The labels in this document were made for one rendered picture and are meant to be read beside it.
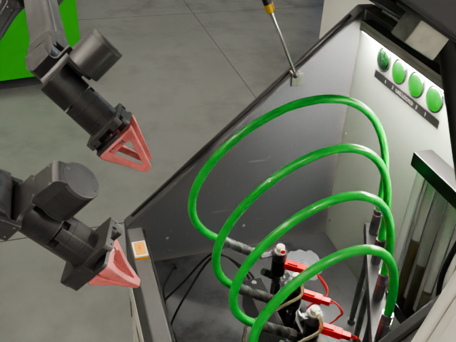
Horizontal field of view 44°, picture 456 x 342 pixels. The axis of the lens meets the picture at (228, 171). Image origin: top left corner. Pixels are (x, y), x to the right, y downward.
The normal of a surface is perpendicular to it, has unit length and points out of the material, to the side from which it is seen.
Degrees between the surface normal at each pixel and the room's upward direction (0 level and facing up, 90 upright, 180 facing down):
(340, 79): 90
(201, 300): 0
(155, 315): 0
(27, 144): 0
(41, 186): 46
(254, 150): 90
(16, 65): 90
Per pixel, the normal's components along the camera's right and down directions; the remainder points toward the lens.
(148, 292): 0.04, -0.83
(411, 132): -0.96, 0.13
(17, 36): 0.42, 0.52
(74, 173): 0.72, -0.56
